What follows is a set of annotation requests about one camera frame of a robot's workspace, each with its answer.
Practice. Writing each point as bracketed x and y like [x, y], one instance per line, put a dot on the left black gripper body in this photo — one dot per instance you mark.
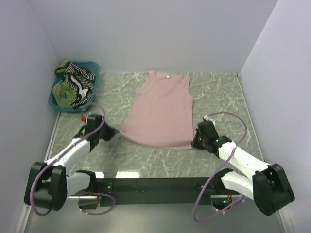
[106, 132]

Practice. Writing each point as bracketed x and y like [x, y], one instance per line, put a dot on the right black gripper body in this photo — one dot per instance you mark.
[199, 141]

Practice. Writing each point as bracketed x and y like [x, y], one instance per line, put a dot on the pink tank top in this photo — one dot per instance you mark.
[161, 115]

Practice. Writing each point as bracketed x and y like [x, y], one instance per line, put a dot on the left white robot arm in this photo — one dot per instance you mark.
[49, 185]

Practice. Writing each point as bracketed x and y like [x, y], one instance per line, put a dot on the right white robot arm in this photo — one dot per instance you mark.
[267, 185]

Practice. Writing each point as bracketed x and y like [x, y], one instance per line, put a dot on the green tank top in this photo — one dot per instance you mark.
[63, 93]

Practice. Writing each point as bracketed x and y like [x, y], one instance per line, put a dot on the black white striped tank top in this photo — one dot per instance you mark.
[82, 80]

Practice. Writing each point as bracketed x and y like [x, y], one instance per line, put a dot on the teal plastic basket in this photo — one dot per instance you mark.
[92, 66]

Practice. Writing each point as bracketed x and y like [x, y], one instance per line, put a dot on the black base beam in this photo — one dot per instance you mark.
[135, 191]

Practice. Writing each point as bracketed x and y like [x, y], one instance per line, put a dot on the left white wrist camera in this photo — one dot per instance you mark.
[85, 117]

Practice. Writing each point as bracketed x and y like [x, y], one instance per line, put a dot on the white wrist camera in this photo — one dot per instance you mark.
[207, 118]
[85, 117]

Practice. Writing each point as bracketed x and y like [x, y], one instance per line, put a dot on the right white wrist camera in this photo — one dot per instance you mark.
[207, 118]

